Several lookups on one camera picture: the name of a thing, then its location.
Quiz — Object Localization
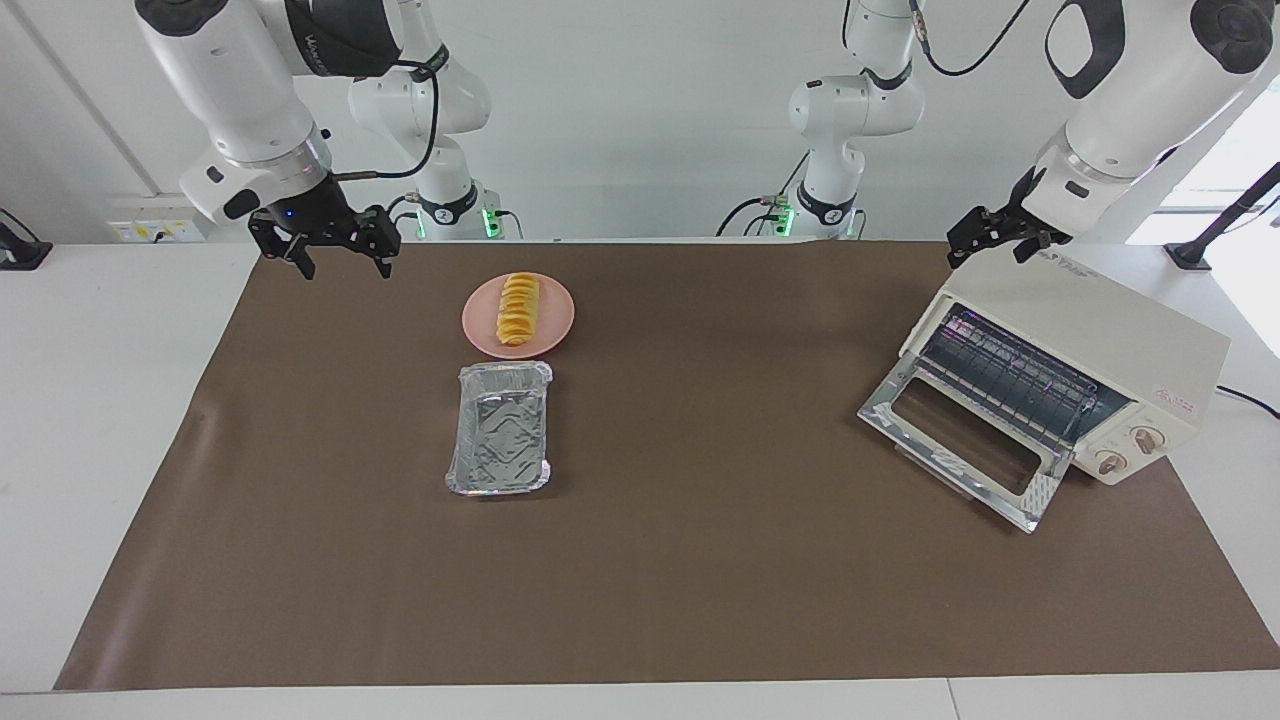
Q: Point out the white power strip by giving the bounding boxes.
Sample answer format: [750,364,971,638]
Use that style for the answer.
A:
[108,195,207,244]

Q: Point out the brown table mat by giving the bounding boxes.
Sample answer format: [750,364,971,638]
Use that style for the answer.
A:
[53,240,1280,692]

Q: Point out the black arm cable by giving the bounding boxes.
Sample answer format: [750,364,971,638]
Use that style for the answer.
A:
[333,45,446,183]
[905,0,1033,79]

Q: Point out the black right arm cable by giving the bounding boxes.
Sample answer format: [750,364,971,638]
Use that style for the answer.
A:
[333,45,446,183]

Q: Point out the black oven power cord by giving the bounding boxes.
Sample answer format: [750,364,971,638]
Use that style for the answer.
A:
[1215,385,1280,420]

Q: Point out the metal oven wire rack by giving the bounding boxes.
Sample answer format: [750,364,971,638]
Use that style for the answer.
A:
[918,305,1106,453]

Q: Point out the glass oven door silver frame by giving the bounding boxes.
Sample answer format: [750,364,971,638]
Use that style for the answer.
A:
[857,358,1073,534]

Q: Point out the silver foil baking tray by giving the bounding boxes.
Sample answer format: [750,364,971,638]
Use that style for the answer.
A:
[445,361,554,498]

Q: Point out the yellow sliced bread loaf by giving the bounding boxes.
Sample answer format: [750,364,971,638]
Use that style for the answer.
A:
[497,273,542,348]

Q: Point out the black desk clamp mount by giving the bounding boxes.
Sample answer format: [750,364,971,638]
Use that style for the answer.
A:
[0,208,54,271]

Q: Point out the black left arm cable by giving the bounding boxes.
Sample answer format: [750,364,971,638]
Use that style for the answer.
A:
[905,0,1033,79]

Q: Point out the pink round plate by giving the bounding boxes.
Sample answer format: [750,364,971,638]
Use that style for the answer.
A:
[461,272,577,361]

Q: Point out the cream toaster oven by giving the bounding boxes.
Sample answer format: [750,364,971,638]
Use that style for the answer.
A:
[900,243,1233,488]

